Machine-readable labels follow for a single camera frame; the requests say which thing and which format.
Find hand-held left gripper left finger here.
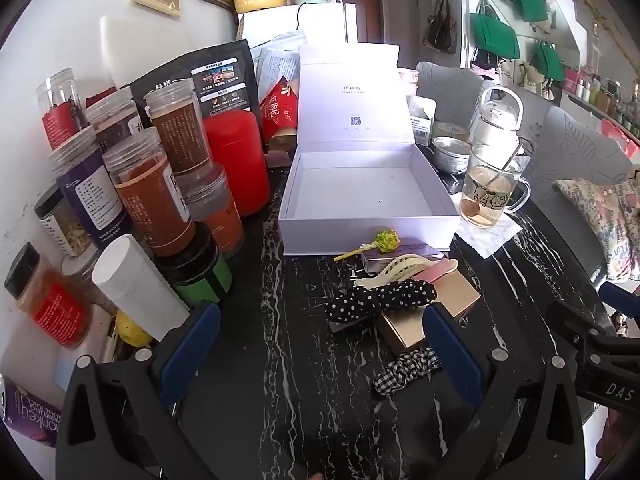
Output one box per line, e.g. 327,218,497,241
55,300,241,480

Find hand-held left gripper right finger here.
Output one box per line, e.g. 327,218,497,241
422,304,586,480

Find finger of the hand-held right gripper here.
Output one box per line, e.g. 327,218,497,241
545,300,623,356
599,280,640,318

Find black white gingham scrunchie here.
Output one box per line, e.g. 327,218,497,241
372,350,443,401

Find gold cardboard box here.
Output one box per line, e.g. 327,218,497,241
375,272,482,356

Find cream hair claw clip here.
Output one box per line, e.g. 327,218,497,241
357,254,436,291

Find small purple box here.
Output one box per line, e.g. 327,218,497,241
361,237,443,273

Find green yellow lollipop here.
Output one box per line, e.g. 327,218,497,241
334,230,403,263

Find white gift box with lid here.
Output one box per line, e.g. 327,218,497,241
277,42,461,258

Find green black round jar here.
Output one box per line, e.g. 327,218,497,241
160,220,233,306

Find floral cushion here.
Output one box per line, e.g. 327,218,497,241
552,177,640,281

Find white paper wrapped cylinder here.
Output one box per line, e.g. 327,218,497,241
91,234,192,342

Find black polka dot scrunchie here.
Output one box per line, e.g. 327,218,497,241
326,280,438,323

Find white paper napkin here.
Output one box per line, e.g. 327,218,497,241
452,205,523,260

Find short jar with orange label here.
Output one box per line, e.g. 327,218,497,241
177,162,246,258

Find black capped red label bottle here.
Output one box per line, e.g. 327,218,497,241
4,242,93,350

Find grey leaf pattern chair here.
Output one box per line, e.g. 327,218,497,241
415,61,493,131
520,92,636,271

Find jar with orange brown label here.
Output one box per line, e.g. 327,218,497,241
102,127,197,258

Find glass mug with cartoon print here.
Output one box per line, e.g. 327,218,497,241
460,144,532,229

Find metal spoon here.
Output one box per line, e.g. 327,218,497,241
475,142,525,206

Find clear jar of pale seeds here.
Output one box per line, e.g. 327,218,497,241
34,182,93,258

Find clear jar with navy label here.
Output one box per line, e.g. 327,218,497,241
48,125,133,248

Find red cylindrical canister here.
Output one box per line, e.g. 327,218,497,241
204,110,272,218

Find metal bowl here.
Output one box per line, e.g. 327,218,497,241
431,135,473,175

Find row of cosmetic bottles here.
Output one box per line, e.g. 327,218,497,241
565,62,640,136

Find tall jar with brown label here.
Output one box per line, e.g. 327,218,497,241
145,78,213,176

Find clear tape roll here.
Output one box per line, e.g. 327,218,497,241
431,120,471,143

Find small white green carton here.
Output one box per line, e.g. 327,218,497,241
409,96,437,147

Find clear jar with dark label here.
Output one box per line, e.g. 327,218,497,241
85,87,146,153

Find green hanging bag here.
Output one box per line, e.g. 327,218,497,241
530,40,566,86
470,12,521,58

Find red snack bag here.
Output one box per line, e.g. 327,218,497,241
257,76,300,143

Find clear jar with red label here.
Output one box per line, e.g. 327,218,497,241
36,67,96,151

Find black printed pouch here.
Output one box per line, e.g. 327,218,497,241
131,39,261,126

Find red white paper cup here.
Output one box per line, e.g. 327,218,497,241
398,67,420,106

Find white printed paper packets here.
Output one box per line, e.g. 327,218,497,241
252,30,308,91

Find dark patterned hanging bag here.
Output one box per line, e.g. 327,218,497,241
422,0,458,56

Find brown wooden door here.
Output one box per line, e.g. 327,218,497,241
336,0,385,45

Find white fridge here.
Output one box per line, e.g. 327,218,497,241
237,2,358,46

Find white kettle with loop handle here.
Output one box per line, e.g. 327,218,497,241
472,86,525,158

